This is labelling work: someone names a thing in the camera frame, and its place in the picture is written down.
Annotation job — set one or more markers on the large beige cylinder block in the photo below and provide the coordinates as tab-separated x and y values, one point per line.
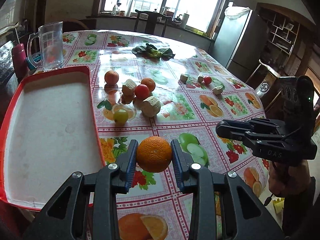
150	107

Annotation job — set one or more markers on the large orange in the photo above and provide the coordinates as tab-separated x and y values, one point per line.
154	154

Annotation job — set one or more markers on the green round fruit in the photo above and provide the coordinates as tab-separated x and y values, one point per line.
120	116

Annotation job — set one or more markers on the clear glass beer mug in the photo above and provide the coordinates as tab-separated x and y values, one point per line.
51	47

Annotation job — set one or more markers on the small red tomato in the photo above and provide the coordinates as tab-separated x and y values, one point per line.
207	80

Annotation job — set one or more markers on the small beige block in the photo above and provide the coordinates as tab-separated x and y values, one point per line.
183	78
217	90

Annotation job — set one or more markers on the wooden chair at right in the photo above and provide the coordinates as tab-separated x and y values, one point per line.
266	83

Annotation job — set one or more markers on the wooden wall shelf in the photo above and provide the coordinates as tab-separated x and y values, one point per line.
289	34

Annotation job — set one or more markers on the magenta thermos bottle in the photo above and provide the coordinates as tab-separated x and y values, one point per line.
19	61

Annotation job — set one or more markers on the wooden chair with dark back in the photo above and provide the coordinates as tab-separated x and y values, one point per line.
9	38

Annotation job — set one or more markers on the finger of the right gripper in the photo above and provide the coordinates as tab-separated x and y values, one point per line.
259	123
236	130

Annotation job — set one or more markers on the dark wooden chair far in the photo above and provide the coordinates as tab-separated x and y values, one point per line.
151	21

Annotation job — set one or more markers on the teal box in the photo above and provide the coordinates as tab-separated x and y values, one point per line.
34	61

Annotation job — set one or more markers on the green leafy vegetable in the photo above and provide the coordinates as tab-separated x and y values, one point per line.
149	51

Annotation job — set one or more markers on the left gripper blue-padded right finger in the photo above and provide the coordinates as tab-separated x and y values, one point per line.
243	214

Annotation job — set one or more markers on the red-rimmed white tray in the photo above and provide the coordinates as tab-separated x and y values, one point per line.
48	133

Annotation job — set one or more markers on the floral fruit-print tablecloth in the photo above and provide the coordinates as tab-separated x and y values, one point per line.
189	111

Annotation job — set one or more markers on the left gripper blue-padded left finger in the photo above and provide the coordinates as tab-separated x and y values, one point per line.
65	215

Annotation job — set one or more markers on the right hand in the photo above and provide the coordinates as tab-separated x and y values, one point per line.
288	180

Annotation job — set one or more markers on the silver refrigerator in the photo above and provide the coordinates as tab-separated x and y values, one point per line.
240	41

